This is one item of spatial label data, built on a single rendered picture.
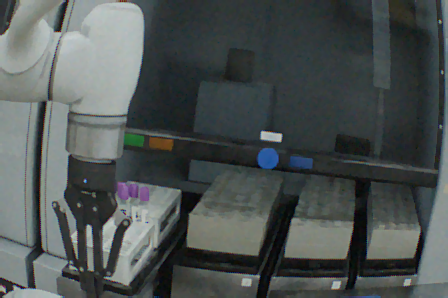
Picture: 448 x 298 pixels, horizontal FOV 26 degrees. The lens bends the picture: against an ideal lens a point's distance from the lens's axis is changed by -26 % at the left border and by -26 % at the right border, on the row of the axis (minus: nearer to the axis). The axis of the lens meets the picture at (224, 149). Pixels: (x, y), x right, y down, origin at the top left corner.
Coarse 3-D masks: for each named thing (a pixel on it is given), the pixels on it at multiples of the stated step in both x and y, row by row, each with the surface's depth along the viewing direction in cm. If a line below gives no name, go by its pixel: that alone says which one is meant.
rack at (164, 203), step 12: (156, 192) 212; (168, 192) 214; (180, 192) 216; (156, 204) 201; (168, 204) 203; (180, 204) 217; (156, 216) 191; (168, 216) 212; (156, 228) 189; (168, 228) 203; (156, 240) 189
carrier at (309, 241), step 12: (300, 228) 188; (312, 228) 188; (324, 228) 187; (336, 228) 187; (348, 228) 187; (288, 240) 188; (300, 240) 188; (312, 240) 188; (324, 240) 188; (336, 240) 187; (348, 240) 187; (288, 252) 188; (300, 252) 188; (312, 252) 188; (324, 252) 188; (336, 252) 188
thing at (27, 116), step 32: (0, 128) 193; (32, 128) 192; (0, 160) 194; (32, 160) 193; (0, 192) 195; (32, 192) 195; (0, 224) 195; (32, 224) 195; (0, 256) 187; (32, 256) 195; (0, 288) 188; (32, 288) 192
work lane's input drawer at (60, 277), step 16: (176, 224) 211; (176, 240) 203; (160, 256) 189; (64, 272) 156; (144, 272) 171; (160, 272) 182; (64, 288) 156; (80, 288) 155; (112, 288) 155; (128, 288) 156; (144, 288) 164
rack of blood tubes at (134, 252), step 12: (108, 228) 174; (132, 228) 178; (144, 228) 180; (72, 240) 159; (108, 240) 165; (132, 240) 169; (144, 240) 175; (108, 252) 158; (120, 252) 160; (132, 252) 162; (144, 252) 179; (120, 264) 158; (132, 264) 176; (120, 276) 158; (132, 276) 163
